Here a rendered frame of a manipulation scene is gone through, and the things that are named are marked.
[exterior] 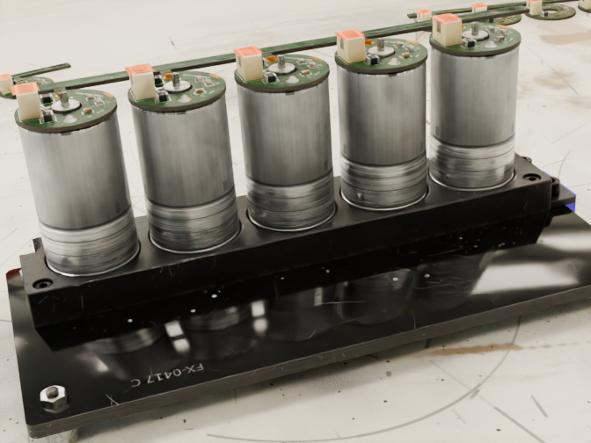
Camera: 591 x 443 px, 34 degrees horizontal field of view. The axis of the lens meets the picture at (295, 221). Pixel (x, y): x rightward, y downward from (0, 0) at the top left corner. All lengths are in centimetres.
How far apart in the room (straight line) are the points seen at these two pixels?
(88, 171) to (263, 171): 5
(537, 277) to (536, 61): 20
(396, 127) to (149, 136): 7
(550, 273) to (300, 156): 7
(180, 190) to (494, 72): 9
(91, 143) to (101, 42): 27
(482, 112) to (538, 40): 20
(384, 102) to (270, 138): 3
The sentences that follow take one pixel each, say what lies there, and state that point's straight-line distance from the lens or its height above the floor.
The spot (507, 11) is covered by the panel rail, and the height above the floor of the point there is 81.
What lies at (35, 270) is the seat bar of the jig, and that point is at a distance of 26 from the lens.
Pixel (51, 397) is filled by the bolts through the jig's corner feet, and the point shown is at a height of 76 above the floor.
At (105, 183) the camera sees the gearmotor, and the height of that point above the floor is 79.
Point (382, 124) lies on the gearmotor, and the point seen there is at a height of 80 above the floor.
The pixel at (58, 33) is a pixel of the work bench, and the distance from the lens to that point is 53.
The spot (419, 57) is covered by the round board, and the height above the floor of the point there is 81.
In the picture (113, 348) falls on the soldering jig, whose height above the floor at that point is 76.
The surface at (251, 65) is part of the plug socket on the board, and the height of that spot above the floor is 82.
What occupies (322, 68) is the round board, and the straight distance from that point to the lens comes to 26.
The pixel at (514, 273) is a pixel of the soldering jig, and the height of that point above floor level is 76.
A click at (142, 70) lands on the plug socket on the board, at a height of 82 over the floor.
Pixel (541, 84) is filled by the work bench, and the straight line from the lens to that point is 42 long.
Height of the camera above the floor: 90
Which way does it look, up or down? 29 degrees down
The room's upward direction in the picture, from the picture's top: 4 degrees counter-clockwise
